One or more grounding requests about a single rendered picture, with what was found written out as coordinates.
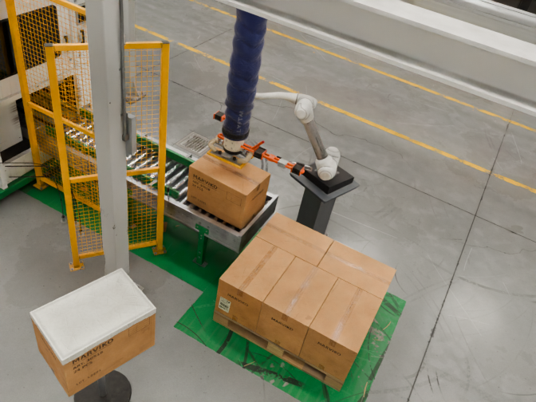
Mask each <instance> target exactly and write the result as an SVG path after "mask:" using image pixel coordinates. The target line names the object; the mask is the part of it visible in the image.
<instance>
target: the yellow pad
mask: <svg viewBox="0 0 536 402"><path fill-rule="evenodd" d="M207 154H208V155H209V156H213V157H215V158H216V159H218V160H222V161H223V162H225V163H227V164H230V165H232V166H234V167H236V168H239V169H242V168H243V167H244V166H245V165H246V163H244V164H238V162H237V160H238V158H236V157H234V156H232V157H231V158H230V159H228V158H226V157H224V156H221V155H222V154H223V152H222V151H220V150H218V149H217V151H216V152H213V151H212V150H211V149H210V150H209V151H208V152H207Z"/></svg>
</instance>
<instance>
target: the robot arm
mask: <svg viewBox="0 0 536 402"><path fill-rule="evenodd" d="M269 99H282V100H285V101H289V102H291V103H293V104H295V105H296V106H295V109H294V114H295V116H296V117H297V118H298V119H299V121H300V122H301V123H302V124H303V125H304V128H305V131H306V133H307V136H308V137H309V141H310V143H311V145H312V147H313V150H314V153H315V155H316V157H317V159H316V161H315V163H316V167H317V169H316V170H314V172H316V173H317V174H318V176H319V177H320V179H322V180H331V179H332V178H333V177H334V176H335V175H339V172H338V171H337V165H338V163H339V160H340V152H339V150H338V149H337V148H335V147H329V148H327V149H325V147H324V144H323V142H322V140H321V137H320V134H319V132H318V130H317V126H316V124H315V122H314V119H313V118H314V115H313V109H314V108H316V107H317V100H316V99H315V98H314V97H311V96H308V95H305V94H300V93H282V92H276V93H256V96H255V100H269Z"/></svg>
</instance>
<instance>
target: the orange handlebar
mask: <svg viewBox="0 0 536 402"><path fill-rule="evenodd" d="M217 136H218V138H220V139H222V140H224V136H223V134H222V133H219V134H218V135H217ZM244 145H246V146H247V147H250V148H252V146H250V145H248V144H245V143H244ZM247 147H245V146H243V145H241V147H240V148H243V149H246V150H247V151H249V152H253V153H254V150H252V149H250V148H247ZM263 158H266V159H267V160H269V161H270V162H275V163H276V164H277V163H278V160H280V159H279V158H278V157H276V156H275V155H272V154H268V153H265V155H263ZM288 165H289V166H288ZM285 167H286V168H289V169H290V170H291V168H292V167H293V164H291V163H289V162H288V163H287V165H285Z"/></svg>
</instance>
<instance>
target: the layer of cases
mask: <svg viewBox="0 0 536 402"><path fill-rule="evenodd" d="M395 272H396V270H395V269H393V268H392V267H390V266H387V265H385V264H384V263H382V262H379V261H377V260H375V259H373V258H370V257H369V256H367V255H365V254H362V253H361V252H359V251H357V250H354V249H352V248H350V247H348V246H346V245H344V244H342V243H340V242H338V241H335V240H333V239H331V238H329V237H327V236H325V235H323V234H321V233H319V232H317V231H314V230H312V229H310V228H308V227H306V226H304V225H302V224H300V223H298V222H296V221H294V220H292V219H289V218H287V217H285V216H284V215H281V214H279V213H277V212H276V213H275V215H274V216H273V217H272V218H271V219H270V221H269V222H268V223H267V224H266V225H265V226H264V227H263V228H262V229H261V231H260V232H259V233H258V234H257V235H256V237H255V238H254V239H253V240H252V241H251V242H250V244H249V245H248V246H247V247H246V249H245V250H244V251H243V252H242V253H241V254H240V255H239V256H238V257H237V258H236V260H235V261H234V262H233V263H232V264H231V266H230V267H229V268H228V269H227V270H226V272H225V273H224V274H223V275H222V276H221V278H220V279H219V286H218V292H217V298H216V303H215V310H217V311H219V312H220V313H222V314H224V315H226V316H227V317H229V318H231V319H232V320H234V321H236V322H238V323H239V324H241V325H244V326H245V327H247V328H248V329H251V330H252V331H254V332H255V331H256V333H257V334H259V335H261V336H263V337H264V338H266V339H268V340H270V341H272V342H273V343H275V344H277V345H279V346H281V347H283V348H284V349H286V350H288V351H290V352H291V353H293V354H295V355H296V356H299V357H300V358H302V359H303V360H305V361H308V362H309V363H310V364H312V365H315V366H316V367H318V368H320V369H321V370H323V371H325V372H327V373H328V374H330V375H332V376H334V377H336V378H337V379H339V380H341V381H343V382H344V381H345V378H346V377H347V375H348V373H349V370H350V369H351V367H352V365H353V362H354V361H355V359H356V356H357V354H358V352H359V350H360V348H361V346H362V344H363V341H364V339H365V337H366V335H367V333H368V331H369V328H370V326H371V324H372V322H373V319H374V317H375V316H376V313H377V311H378V309H379V307H380V304H381V302H382V301H383V299H384V296H385V294H386V292H387V290H388V288H389V285H390V283H391V281H392V279H393V277H394V274H395ZM299 354H300V355H299Z"/></svg>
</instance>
